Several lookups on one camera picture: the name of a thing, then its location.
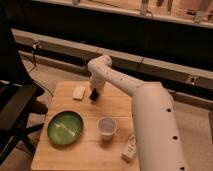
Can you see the wooden table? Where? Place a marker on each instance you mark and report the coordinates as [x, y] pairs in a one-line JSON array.
[[90, 152]]

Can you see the black office chair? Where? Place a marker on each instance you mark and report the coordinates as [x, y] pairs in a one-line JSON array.
[[18, 95]]

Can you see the green plate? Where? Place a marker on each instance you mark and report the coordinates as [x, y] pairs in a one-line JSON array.
[[65, 128]]

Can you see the white sponge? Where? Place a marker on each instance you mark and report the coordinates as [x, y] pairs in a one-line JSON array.
[[78, 92]]

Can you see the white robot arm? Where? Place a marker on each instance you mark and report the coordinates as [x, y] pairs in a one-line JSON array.
[[157, 136]]

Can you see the white bottle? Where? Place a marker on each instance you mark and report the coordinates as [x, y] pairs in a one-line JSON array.
[[129, 151]]

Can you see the black eraser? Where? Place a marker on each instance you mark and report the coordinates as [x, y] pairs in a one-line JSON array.
[[94, 95]]

